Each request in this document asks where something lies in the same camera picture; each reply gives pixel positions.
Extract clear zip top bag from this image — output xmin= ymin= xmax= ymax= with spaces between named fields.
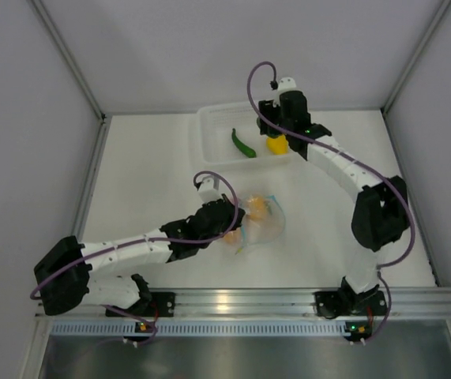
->
xmin=221 ymin=193 xmax=286 ymax=254

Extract green fake chili pepper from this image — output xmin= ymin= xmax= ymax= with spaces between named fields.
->
xmin=231 ymin=128 xmax=257 ymax=159

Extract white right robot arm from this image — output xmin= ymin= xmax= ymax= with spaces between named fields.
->
xmin=257 ymin=89 xmax=410 ymax=319

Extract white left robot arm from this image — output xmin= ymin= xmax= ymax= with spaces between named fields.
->
xmin=30 ymin=197 xmax=246 ymax=317

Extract fake peach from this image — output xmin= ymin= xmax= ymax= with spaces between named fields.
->
xmin=246 ymin=195 xmax=272 ymax=221

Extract fake orange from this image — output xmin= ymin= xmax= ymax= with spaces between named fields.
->
xmin=223 ymin=230 xmax=242 ymax=246

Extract white plastic basket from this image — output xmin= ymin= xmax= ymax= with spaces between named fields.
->
xmin=194 ymin=102 xmax=295 ymax=171

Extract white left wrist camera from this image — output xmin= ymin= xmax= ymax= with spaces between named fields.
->
xmin=195 ymin=175 xmax=222 ymax=205

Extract aluminium mounting rail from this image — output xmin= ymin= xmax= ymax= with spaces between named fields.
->
xmin=35 ymin=287 xmax=451 ymax=318

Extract black left base bracket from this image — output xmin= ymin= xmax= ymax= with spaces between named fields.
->
xmin=127 ymin=291 xmax=176 ymax=317

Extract black base bracket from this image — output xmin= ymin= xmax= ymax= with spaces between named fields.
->
xmin=127 ymin=291 xmax=176 ymax=317
xmin=314 ymin=290 xmax=364 ymax=319

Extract black right base bracket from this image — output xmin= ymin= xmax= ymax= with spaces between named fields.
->
xmin=314 ymin=290 xmax=364 ymax=319

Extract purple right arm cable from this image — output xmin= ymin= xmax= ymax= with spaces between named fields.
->
xmin=246 ymin=61 xmax=416 ymax=341

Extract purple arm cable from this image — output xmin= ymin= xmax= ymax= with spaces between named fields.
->
xmin=30 ymin=170 xmax=239 ymax=302
xmin=246 ymin=61 xmax=416 ymax=341

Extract slotted white cable duct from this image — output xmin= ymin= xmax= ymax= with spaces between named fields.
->
xmin=51 ymin=319 xmax=368 ymax=337

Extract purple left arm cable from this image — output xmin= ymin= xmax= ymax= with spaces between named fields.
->
xmin=30 ymin=170 xmax=239 ymax=302

